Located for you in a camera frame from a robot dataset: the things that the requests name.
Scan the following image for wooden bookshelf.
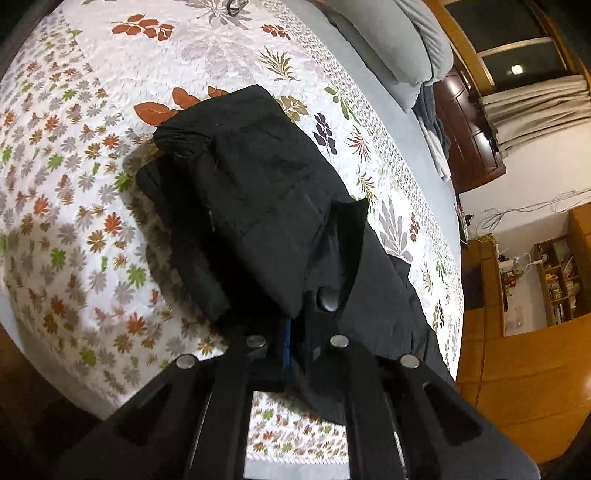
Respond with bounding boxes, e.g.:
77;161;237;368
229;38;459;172
534;235;591;326

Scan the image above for wooden desk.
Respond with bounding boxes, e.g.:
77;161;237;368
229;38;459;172
462;237;507;340

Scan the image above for black pants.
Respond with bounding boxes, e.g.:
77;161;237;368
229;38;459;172
135;84;458;428

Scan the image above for grey bed sheet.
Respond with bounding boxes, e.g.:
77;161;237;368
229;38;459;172
245;0;463;480

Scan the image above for wooden framed window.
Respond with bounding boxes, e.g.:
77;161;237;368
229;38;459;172
425;0;588;99

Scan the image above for wall cables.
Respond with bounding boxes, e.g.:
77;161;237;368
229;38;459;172
462;189;591;241

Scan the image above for dark grey blanket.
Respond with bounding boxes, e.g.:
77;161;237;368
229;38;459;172
412;85;451;162

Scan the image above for white cloth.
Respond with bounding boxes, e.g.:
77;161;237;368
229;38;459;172
422;129;452;182

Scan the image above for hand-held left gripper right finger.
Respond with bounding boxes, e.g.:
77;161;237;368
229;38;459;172
323;335;542;480

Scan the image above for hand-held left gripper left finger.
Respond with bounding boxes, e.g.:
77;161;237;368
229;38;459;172
55;320;296;480

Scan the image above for grey pillow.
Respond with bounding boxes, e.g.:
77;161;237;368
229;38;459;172
394;0;453;85
323;0;434;114

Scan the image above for beige curtain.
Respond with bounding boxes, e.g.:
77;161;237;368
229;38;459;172
480;74;591;158

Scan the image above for dark wooden headboard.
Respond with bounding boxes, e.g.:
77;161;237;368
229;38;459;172
434;69;508;195

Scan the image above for floral leaf print quilt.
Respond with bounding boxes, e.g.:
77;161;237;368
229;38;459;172
0;0;465;467

